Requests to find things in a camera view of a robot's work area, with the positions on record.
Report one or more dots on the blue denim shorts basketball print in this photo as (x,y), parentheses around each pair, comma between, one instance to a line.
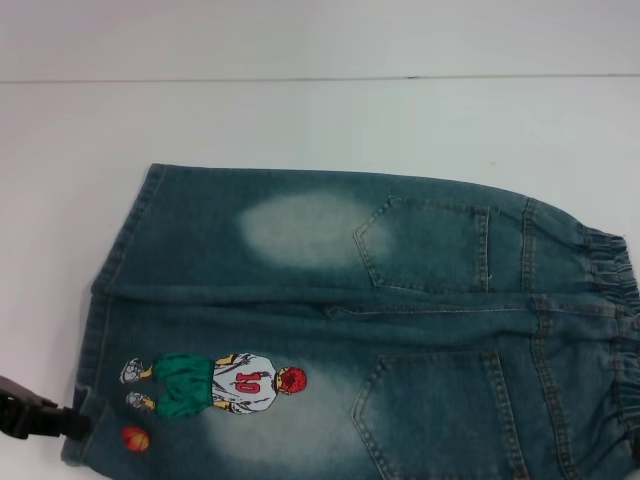
(310,320)

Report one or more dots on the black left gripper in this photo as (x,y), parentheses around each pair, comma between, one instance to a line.
(27,425)

